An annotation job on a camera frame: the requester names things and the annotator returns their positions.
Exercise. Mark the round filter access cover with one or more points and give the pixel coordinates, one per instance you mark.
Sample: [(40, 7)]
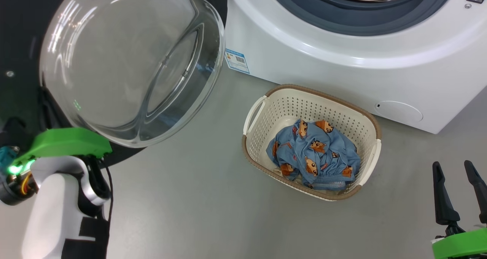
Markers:
[(399, 112)]

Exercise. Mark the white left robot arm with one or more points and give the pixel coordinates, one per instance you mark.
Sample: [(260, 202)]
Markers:
[(49, 205)]

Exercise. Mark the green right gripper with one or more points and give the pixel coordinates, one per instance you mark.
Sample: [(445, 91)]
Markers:
[(464, 247)]

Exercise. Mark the cream perforated laundry basket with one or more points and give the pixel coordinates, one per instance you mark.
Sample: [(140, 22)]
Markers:
[(274, 110)]

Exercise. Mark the grey rubber door gasket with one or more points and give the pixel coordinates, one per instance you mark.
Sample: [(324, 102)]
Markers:
[(296, 4)]

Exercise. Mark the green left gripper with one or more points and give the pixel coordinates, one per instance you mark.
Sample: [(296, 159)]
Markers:
[(64, 143)]

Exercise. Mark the blue cartoon print garment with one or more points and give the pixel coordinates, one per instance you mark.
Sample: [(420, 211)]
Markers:
[(323, 160)]

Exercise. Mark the black glass washing machine door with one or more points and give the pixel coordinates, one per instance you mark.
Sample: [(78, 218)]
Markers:
[(125, 61)]

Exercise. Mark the blue energy label sticker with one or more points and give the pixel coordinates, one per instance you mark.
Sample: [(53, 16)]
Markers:
[(236, 60)]

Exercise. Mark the white washing machine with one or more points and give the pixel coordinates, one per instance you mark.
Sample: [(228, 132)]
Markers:
[(342, 61)]

